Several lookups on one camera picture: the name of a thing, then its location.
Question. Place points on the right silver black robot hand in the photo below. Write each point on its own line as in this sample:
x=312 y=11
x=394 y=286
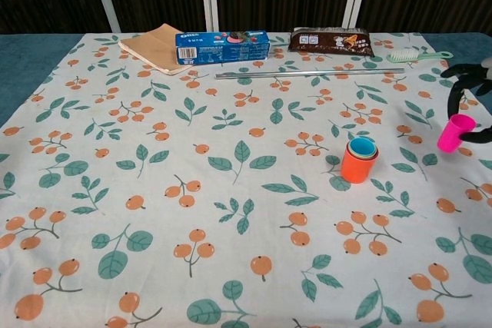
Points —
x=471 y=70

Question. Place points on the pink plastic cup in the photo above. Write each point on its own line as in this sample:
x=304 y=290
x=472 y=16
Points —
x=449 y=136

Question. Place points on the yellow plastic cup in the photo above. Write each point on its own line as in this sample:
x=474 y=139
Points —
x=374 y=155

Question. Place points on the light blue plastic cup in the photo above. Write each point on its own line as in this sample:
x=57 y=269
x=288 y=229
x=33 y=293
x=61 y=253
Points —
x=361 y=146

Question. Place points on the brown chocolate snack packet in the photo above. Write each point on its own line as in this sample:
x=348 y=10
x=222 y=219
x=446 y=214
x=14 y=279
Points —
x=330 y=44

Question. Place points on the orange plastic cup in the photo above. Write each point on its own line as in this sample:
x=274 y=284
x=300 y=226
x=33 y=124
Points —
x=357 y=170

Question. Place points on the thin silver metal rod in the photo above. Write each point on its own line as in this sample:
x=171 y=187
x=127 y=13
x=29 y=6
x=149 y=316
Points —
x=307 y=73

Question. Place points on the blue Oreo cookie box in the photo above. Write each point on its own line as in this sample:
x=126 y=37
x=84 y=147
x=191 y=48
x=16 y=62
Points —
x=223 y=49

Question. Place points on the floral print tablecloth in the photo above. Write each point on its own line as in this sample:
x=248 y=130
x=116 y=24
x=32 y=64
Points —
x=230 y=189

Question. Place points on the brown spiral notebook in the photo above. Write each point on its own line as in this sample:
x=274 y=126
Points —
x=153 y=47

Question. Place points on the teal table cover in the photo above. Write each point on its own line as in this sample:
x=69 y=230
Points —
x=23 y=59

